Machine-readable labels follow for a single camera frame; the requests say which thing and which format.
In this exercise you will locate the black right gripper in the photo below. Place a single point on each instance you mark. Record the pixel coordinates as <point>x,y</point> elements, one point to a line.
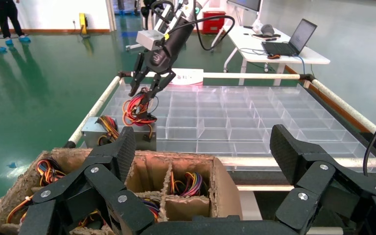
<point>157,60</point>

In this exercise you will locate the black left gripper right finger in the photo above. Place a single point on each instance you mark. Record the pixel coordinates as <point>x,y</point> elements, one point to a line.
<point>304,168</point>

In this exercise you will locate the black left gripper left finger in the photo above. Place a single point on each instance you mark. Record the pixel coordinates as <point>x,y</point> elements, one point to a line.
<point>103,175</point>

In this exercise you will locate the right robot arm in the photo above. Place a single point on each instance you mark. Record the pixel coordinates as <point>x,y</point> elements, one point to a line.
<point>181,35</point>

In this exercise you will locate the black pipe corner joint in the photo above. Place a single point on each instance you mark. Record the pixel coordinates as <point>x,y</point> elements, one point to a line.
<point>70,144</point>
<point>123,74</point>
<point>307,77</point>

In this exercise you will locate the white sign card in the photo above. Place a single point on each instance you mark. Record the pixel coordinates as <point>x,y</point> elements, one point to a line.
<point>189,77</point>

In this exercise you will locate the clear acrylic divider tray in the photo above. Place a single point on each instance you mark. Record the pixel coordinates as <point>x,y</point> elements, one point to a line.
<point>240,123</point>

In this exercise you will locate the red bin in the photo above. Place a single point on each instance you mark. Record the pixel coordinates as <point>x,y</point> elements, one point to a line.
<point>209,27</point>

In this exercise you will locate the brown cardboard divider carton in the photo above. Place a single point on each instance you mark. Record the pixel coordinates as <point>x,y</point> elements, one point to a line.
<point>188,207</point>

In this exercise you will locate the small blue scrap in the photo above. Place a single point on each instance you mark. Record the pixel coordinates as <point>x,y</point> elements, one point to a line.
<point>12,165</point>

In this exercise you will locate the white office table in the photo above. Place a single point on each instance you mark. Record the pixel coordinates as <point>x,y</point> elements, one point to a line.
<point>304,58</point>

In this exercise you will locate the computer monitor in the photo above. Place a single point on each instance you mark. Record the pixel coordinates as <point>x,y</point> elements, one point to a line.
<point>244,5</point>

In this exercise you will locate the grey cap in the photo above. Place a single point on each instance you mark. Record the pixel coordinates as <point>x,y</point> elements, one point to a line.
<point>267,30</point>

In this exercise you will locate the black laptop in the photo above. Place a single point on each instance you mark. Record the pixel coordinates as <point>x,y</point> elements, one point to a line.
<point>303,34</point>

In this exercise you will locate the person in black trousers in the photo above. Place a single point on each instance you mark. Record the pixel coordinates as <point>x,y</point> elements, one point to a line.
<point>8,13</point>

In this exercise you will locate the white cart rail pipe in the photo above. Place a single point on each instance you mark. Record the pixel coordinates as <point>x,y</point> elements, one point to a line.
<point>94,108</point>
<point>347,108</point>
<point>304,162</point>
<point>240,76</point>

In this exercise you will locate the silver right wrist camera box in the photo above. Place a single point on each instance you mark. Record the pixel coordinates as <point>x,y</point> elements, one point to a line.
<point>149,39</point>

